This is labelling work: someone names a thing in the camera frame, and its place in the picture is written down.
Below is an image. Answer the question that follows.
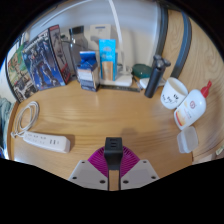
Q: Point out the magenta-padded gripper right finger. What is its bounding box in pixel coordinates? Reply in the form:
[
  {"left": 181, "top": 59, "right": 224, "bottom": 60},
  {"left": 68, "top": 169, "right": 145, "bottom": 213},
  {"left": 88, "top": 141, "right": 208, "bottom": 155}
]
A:
[{"left": 118, "top": 146, "right": 160, "bottom": 191}]

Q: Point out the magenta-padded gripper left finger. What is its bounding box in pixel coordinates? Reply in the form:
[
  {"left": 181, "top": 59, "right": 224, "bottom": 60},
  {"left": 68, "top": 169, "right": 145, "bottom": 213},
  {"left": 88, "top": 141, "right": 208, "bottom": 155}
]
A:
[{"left": 68, "top": 146, "right": 110, "bottom": 192}]

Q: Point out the black charger block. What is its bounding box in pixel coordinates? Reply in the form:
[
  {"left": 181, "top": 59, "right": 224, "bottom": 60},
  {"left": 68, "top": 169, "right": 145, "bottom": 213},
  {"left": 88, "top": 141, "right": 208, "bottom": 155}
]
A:
[{"left": 103, "top": 136, "right": 124, "bottom": 172}]

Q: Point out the white power strip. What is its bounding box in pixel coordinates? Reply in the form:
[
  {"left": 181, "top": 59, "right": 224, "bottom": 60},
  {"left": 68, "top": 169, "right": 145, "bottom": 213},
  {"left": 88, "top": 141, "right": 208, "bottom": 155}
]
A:
[{"left": 22, "top": 130, "right": 72, "bottom": 154}]

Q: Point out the clear plastic small container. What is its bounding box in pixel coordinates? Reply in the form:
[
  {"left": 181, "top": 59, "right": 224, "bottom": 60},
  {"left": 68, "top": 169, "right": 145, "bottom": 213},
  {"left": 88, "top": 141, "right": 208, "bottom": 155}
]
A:
[{"left": 176, "top": 126, "right": 200, "bottom": 154}]

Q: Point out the white lotion bottle red cap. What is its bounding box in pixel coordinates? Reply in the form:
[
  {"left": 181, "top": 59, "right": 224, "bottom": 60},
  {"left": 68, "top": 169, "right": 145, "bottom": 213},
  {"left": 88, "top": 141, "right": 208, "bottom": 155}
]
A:
[{"left": 173, "top": 80, "right": 213, "bottom": 131}]

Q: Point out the white mug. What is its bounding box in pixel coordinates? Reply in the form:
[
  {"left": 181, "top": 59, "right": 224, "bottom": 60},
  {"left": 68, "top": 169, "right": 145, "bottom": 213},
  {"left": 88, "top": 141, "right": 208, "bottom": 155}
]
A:
[{"left": 160, "top": 77, "right": 189, "bottom": 110}]

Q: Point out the black electric shaver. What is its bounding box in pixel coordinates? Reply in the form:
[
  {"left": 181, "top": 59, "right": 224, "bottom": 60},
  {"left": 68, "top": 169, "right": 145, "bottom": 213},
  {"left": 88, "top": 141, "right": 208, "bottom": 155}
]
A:
[{"left": 144, "top": 54, "right": 172, "bottom": 99}]

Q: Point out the dark blue small carton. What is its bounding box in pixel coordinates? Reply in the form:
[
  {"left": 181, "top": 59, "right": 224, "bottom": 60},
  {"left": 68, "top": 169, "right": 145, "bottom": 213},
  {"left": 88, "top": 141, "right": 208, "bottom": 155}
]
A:
[{"left": 76, "top": 50, "right": 101, "bottom": 93}]

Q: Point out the bed with grey-green bedding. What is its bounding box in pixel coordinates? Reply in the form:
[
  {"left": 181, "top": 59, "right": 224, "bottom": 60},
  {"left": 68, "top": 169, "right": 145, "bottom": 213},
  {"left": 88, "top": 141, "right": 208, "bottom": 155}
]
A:
[{"left": 0, "top": 96, "right": 14, "bottom": 158}]

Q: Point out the green round container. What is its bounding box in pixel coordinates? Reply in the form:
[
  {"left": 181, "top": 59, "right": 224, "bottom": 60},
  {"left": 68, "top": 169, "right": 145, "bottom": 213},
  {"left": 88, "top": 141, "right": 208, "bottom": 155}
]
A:
[{"left": 131, "top": 63, "right": 154, "bottom": 80}]

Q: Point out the blue robot model kit box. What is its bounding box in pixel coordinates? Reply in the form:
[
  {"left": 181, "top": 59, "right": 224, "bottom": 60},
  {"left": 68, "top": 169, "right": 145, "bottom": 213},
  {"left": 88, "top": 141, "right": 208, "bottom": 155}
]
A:
[{"left": 21, "top": 24, "right": 72, "bottom": 92}]

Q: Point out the green toy figure box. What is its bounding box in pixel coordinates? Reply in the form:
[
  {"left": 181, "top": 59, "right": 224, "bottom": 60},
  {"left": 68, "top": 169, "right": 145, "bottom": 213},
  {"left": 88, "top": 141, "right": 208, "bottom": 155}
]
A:
[{"left": 7, "top": 43, "right": 38, "bottom": 103}]

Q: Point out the clear bottle with black cap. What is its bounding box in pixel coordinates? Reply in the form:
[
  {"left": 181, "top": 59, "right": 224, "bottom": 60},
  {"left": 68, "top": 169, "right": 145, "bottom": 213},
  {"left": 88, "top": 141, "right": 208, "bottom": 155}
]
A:
[{"left": 68, "top": 25, "right": 89, "bottom": 81}]

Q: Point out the white box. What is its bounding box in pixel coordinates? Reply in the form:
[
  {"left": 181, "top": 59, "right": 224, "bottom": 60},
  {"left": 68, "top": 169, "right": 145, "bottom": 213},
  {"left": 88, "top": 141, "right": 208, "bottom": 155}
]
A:
[{"left": 89, "top": 23, "right": 113, "bottom": 43}]

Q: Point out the white desk lamp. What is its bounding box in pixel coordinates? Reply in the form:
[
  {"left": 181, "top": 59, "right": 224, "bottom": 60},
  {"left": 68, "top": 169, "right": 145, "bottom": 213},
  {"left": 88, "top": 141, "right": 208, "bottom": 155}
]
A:
[{"left": 99, "top": 0, "right": 134, "bottom": 88}]

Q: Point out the white power strip cable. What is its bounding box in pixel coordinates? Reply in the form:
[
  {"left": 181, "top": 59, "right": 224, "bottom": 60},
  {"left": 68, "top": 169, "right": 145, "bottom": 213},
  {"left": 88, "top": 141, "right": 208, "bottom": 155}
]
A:
[{"left": 10, "top": 100, "right": 40, "bottom": 139}]

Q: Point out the dark metal desk frame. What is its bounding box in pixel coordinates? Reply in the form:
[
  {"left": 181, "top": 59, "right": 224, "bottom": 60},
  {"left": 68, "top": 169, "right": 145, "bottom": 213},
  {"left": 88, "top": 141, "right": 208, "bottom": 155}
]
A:
[{"left": 154, "top": 0, "right": 193, "bottom": 79}]

